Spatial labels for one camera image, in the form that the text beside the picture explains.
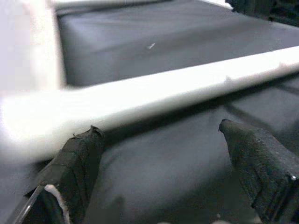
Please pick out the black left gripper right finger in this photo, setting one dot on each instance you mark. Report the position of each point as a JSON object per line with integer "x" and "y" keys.
{"x": 261, "y": 168}

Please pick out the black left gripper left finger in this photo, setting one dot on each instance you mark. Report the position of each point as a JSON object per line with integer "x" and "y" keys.
{"x": 74, "y": 168}

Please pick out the white plastic table leg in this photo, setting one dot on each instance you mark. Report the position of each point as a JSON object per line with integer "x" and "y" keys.
{"x": 151, "y": 93}

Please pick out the black tablecloth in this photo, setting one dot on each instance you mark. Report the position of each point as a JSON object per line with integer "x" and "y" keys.
{"x": 163, "y": 42}

